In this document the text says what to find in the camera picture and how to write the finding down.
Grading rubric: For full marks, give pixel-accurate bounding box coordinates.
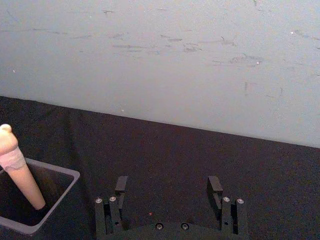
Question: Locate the black square container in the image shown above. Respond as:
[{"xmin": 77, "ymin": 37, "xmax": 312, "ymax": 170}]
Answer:
[{"xmin": 0, "ymin": 157, "xmax": 81, "ymax": 236}]

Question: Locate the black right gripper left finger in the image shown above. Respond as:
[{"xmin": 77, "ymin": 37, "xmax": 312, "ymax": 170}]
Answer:
[{"xmin": 94, "ymin": 175, "xmax": 131, "ymax": 236}]

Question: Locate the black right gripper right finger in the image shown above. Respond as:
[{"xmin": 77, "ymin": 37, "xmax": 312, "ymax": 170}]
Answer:
[{"xmin": 206, "ymin": 175, "xmax": 248, "ymax": 235}]

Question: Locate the wooden handle with tape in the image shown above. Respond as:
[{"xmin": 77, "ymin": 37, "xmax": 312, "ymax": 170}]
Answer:
[{"xmin": 0, "ymin": 123, "xmax": 46, "ymax": 210}]

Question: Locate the black table cloth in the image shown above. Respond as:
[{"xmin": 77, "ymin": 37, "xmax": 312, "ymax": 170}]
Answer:
[{"xmin": 0, "ymin": 95, "xmax": 320, "ymax": 240}]

